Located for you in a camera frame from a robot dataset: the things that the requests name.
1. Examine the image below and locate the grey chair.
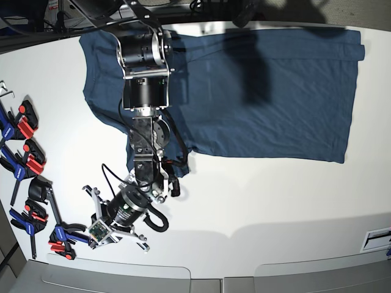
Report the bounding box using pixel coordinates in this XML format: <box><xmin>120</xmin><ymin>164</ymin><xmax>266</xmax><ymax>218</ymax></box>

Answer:
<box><xmin>10</xmin><ymin>261</ymin><xmax>221</xmax><ymax>292</ymax></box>
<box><xmin>222</xmin><ymin>251</ymin><xmax>390</xmax><ymax>292</ymax></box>

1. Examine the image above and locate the grey right chair back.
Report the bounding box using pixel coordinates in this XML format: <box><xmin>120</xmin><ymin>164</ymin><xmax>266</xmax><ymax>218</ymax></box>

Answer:
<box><xmin>222</xmin><ymin>251</ymin><xmax>390</xmax><ymax>292</ymax></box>

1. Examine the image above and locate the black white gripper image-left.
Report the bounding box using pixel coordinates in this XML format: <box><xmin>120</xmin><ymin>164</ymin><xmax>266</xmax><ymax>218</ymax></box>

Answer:
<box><xmin>82</xmin><ymin>185</ymin><xmax>150</xmax><ymax>252</ymax></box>

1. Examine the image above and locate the aluminium rail with cables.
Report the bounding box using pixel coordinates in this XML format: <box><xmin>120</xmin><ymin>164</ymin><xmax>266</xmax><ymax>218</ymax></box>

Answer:
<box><xmin>43</xmin><ymin>1</ymin><xmax>231</xmax><ymax>32</ymax></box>

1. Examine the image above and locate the blue red bar clamp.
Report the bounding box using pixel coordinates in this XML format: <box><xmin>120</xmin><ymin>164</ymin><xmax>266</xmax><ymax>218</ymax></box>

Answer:
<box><xmin>1</xmin><ymin>139</ymin><xmax>46</xmax><ymax>206</ymax></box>
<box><xmin>9</xmin><ymin>198</ymin><xmax>48</xmax><ymax>259</ymax></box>
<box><xmin>46</xmin><ymin>187</ymin><xmax>90</xmax><ymax>260</ymax></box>
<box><xmin>1</xmin><ymin>99</ymin><xmax>38</xmax><ymax>147</ymax></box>

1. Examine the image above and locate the bottom blue red bar clamp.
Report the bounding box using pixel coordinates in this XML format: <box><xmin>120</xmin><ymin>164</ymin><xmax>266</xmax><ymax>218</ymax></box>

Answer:
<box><xmin>46</xmin><ymin>187</ymin><xmax>90</xmax><ymax>260</ymax></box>

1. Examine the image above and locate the grey left chair back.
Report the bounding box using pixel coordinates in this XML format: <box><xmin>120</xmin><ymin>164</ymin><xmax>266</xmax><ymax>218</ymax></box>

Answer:
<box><xmin>10</xmin><ymin>261</ymin><xmax>221</xmax><ymax>292</ymax></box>

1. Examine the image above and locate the top blue red bar clamp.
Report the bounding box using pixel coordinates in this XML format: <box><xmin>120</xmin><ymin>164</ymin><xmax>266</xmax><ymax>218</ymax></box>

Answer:
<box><xmin>1</xmin><ymin>99</ymin><xmax>38</xmax><ymax>147</ymax></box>

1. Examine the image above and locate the black robot arm image-left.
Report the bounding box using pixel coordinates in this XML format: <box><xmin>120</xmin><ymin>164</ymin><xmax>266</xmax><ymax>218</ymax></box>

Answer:
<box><xmin>73</xmin><ymin>1</ymin><xmax>188</xmax><ymax>251</ymax></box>

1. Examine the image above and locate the white slotted label plate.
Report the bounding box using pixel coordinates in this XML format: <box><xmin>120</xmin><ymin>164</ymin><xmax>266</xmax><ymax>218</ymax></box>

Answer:
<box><xmin>360</xmin><ymin>228</ymin><xmax>390</xmax><ymax>253</ymax></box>

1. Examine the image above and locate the metal hex key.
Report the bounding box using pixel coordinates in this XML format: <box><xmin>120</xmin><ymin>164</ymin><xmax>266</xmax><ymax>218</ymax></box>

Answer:
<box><xmin>0</xmin><ymin>80</ymin><xmax>15</xmax><ymax>98</ymax></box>

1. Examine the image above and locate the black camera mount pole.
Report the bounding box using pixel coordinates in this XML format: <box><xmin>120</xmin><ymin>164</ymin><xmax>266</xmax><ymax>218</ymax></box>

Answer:
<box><xmin>231</xmin><ymin>0</ymin><xmax>260</xmax><ymax>28</ymax></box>

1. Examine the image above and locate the dark blue T-shirt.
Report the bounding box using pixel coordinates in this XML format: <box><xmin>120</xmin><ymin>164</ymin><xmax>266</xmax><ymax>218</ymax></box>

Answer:
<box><xmin>79</xmin><ymin>27</ymin><xmax>366</xmax><ymax>179</ymax></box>

